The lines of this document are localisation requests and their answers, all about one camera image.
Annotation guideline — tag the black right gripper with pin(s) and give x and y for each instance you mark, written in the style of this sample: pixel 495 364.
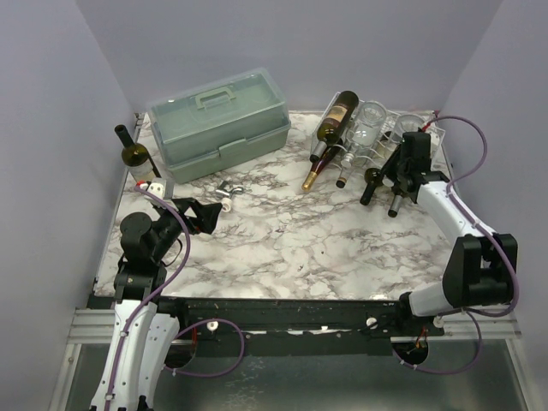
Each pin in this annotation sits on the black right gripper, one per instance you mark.
pixel 402 172

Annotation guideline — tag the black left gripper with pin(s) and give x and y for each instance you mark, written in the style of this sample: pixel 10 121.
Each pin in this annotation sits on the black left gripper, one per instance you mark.
pixel 206 213

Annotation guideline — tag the clear bottle silver cap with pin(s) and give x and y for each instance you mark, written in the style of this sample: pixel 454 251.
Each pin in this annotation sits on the clear bottle silver cap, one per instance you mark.
pixel 405 123

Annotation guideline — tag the green wine bottle white label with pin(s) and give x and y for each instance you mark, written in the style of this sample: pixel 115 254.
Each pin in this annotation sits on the green wine bottle white label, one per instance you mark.
pixel 136 157

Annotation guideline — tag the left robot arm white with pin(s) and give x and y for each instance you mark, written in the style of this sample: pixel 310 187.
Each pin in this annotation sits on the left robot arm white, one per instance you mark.
pixel 144 325

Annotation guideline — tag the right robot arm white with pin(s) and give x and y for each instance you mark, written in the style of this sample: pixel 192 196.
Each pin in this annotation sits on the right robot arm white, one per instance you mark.
pixel 481 267

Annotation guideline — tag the green bottle cream label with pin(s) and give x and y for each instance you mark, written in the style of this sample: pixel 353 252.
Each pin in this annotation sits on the green bottle cream label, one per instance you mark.
pixel 375 177

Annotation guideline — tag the green bottle silver neck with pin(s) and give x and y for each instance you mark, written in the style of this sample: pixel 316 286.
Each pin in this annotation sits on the green bottle silver neck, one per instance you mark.
pixel 396 204

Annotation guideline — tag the clear bottle black gold cap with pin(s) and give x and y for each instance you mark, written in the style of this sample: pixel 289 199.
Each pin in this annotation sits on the clear bottle black gold cap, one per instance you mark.
pixel 346 172

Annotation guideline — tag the clear bottle white cap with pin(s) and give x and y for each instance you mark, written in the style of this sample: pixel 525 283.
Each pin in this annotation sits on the clear bottle white cap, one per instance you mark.
pixel 363 133

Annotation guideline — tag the red wine bottle gold cap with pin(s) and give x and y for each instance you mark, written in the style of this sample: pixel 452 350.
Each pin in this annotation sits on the red wine bottle gold cap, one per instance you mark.
pixel 318 165

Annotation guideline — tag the dark bottle tan label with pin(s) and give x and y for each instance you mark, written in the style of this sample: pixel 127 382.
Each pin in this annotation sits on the dark bottle tan label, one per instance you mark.
pixel 331 128

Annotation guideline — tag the silver metal stopper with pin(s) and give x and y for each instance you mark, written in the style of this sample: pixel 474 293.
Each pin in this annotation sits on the silver metal stopper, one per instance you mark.
pixel 227 191

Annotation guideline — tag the green plastic toolbox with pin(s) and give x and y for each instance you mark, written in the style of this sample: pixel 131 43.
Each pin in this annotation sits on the green plastic toolbox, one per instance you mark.
pixel 219 125

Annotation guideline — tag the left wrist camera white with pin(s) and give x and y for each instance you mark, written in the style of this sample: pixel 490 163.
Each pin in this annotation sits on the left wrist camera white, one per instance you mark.
pixel 160 187

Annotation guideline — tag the white wire wine rack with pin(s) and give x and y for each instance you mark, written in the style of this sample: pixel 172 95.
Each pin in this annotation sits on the white wire wine rack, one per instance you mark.
pixel 384 147

